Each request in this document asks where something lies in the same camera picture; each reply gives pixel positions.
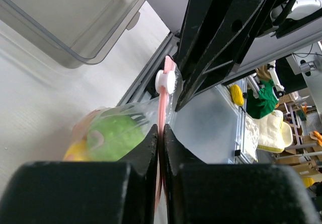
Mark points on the green round vegetable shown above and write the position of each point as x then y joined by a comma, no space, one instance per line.
111,138

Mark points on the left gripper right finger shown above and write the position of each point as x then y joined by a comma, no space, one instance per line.
198,192

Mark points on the grey translucent plastic bin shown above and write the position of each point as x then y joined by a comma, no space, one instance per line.
72,32

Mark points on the clear zip top bag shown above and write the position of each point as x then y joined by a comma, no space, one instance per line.
159,111

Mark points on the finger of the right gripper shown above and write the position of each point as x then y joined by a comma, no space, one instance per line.
228,47
201,21

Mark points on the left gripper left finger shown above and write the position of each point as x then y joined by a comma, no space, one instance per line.
85,192

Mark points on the yellow mango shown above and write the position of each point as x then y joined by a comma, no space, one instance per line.
77,152

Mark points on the aluminium rail beam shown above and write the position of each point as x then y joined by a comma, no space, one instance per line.
142,89

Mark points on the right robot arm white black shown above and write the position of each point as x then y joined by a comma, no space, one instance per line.
284,18

